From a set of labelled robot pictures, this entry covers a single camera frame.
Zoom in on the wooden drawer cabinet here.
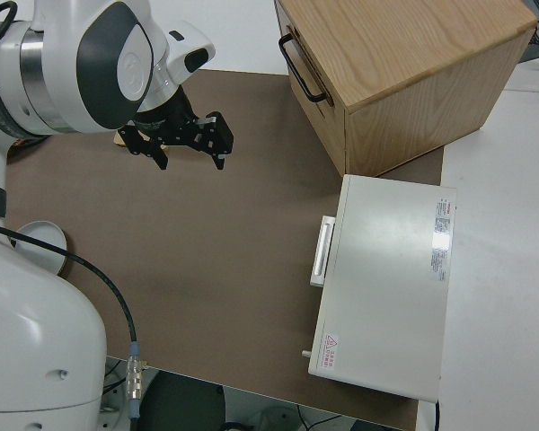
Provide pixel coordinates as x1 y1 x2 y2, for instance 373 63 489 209
273 0 538 177

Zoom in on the black cabinet handle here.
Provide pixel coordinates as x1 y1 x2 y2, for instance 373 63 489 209
278 34 329 103

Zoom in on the white toaster oven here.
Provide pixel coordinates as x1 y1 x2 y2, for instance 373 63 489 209
299 173 458 402

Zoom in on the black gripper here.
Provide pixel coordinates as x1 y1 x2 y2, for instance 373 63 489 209
119 87 234 171

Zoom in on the gray plate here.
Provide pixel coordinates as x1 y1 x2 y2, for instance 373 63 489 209
9 219 70 276

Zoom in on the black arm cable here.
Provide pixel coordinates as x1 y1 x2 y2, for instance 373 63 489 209
0 222 147 423

